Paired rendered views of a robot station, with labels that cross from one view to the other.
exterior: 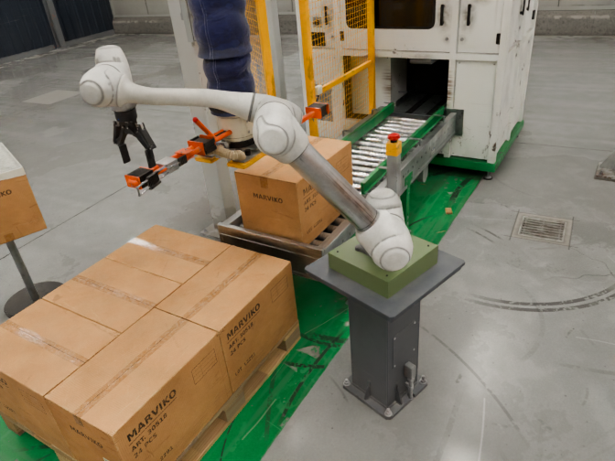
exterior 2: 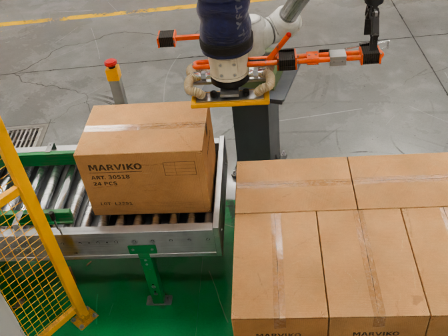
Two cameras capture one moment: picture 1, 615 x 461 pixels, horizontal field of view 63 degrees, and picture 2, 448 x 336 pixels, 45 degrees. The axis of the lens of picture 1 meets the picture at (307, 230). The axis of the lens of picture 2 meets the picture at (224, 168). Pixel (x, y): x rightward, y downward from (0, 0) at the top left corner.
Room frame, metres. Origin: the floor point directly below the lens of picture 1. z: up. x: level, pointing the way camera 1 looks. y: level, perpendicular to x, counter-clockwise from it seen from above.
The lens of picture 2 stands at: (3.27, 2.08, 2.46)
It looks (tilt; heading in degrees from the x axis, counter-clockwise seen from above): 41 degrees down; 243
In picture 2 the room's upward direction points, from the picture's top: 7 degrees counter-clockwise
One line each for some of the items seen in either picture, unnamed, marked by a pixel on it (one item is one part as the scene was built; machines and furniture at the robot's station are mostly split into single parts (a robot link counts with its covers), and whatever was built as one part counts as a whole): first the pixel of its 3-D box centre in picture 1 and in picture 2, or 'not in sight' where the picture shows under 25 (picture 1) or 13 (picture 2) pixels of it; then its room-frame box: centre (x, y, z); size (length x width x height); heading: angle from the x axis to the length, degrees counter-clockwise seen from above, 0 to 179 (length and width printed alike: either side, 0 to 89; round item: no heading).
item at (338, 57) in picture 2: (167, 166); (337, 57); (1.89, 0.53, 1.26); 0.07 x 0.07 x 0.04; 57
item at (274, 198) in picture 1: (297, 187); (151, 157); (2.64, 0.03, 0.75); 0.60 x 0.40 x 0.40; 146
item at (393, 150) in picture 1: (393, 221); (131, 139); (2.57, -0.51, 0.50); 0.07 x 0.07 x 1.00; 56
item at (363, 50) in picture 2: (140, 177); (369, 55); (1.78, 0.61, 1.27); 0.08 x 0.07 x 0.05; 147
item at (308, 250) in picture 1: (267, 240); (219, 181); (2.37, 0.22, 0.58); 0.70 x 0.03 x 0.06; 56
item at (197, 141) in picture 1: (201, 144); (286, 59); (2.07, 0.42, 1.27); 0.10 x 0.08 x 0.06; 57
